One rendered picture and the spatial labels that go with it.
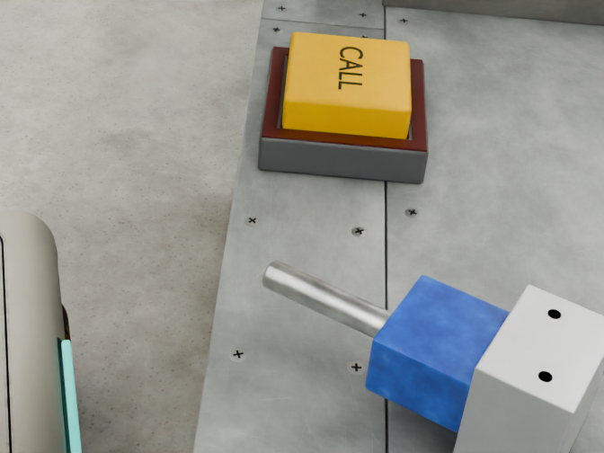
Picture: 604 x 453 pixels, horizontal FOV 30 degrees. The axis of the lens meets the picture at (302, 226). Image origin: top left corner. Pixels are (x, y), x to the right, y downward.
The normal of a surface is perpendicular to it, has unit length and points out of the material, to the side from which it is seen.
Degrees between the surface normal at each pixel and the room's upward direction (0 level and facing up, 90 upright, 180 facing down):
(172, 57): 0
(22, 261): 17
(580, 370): 0
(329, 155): 90
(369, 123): 90
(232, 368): 0
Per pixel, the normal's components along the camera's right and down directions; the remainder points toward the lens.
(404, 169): -0.05, 0.66
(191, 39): 0.07, -0.75
